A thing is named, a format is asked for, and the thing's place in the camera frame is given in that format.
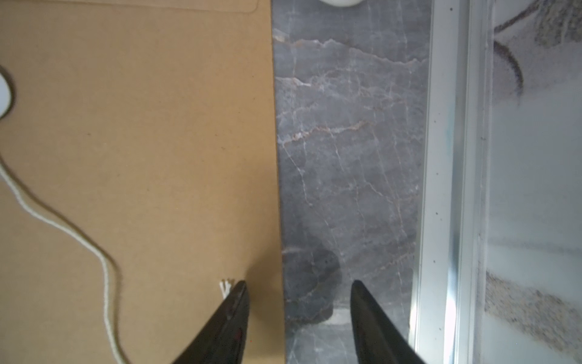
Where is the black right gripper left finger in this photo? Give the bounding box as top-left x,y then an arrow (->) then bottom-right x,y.
174,281 -> 250,364

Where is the blue lidded white storage box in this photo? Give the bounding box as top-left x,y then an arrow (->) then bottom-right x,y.
321,0 -> 363,8

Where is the brown kraft file bag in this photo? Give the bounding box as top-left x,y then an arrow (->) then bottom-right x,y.
1,1 -> 285,363

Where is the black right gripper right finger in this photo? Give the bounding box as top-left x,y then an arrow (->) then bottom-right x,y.
350,280 -> 424,364

